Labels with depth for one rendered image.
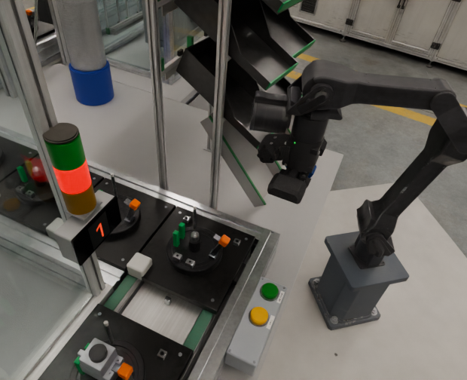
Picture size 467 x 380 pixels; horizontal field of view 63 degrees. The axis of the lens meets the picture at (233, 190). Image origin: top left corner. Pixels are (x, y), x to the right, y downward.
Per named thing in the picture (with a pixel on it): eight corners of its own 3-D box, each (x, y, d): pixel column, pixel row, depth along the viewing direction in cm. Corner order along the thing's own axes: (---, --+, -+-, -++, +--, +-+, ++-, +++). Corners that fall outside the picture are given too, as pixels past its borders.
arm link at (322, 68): (457, 126, 68) (488, 70, 60) (474, 154, 62) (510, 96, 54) (294, 111, 69) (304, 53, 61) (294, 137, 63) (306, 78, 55)
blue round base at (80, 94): (121, 93, 168) (117, 61, 157) (99, 110, 157) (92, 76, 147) (92, 84, 172) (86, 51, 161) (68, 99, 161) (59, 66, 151)
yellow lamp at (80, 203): (102, 200, 68) (98, 180, 64) (83, 219, 64) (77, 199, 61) (80, 191, 69) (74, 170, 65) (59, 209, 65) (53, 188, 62)
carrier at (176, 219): (254, 241, 103) (260, 209, 94) (216, 315, 87) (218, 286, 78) (177, 209, 109) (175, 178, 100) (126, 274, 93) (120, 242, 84)
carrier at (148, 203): (175, 209, 109) (174, 177, 100) (126, 274, 93) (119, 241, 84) (105, 182, 115) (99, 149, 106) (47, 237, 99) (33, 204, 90)
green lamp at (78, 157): (93, 157, 61) (86, 131, 57) (70, 175, 57) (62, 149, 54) (67, 147, 62) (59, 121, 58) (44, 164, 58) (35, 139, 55)
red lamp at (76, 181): (98, 179, 64) (93, 157, 61) (77, 198, 61) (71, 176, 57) (74, 170, 65) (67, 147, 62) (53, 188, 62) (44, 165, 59)
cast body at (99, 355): (126, 364, 71) (120, 347, 66) (111, 387, 68) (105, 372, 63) (88, 344, 73) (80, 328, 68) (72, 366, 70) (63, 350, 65)
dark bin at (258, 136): (282, 126, 102) (297, 108, 96) (256, 149, 94) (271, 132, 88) (207, 53, 103) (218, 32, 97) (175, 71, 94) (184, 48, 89)
